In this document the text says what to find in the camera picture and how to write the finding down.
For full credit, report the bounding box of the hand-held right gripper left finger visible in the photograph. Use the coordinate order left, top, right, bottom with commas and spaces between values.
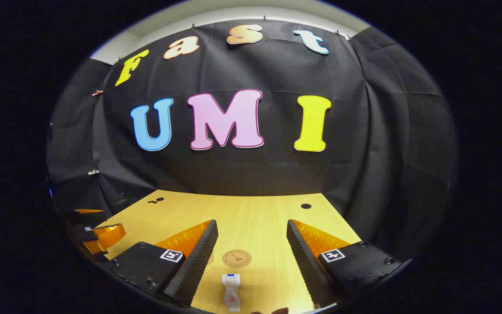
103, 219, 219, 307

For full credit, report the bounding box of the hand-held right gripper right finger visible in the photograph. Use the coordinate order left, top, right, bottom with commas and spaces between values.
286, 219, 404, 308

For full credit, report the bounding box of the round brown coaster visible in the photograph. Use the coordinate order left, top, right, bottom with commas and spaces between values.
222, 249, 252, 268

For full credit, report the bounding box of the white toothpaste tube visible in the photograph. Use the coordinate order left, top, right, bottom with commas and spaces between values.
221, 274, 241, 312

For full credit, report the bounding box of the wooden desktop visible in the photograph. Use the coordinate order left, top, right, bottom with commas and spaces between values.
94, 189, 363, 314

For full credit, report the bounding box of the black backdrop cloth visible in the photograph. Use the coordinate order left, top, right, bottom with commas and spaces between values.
46, 20, 458, 262

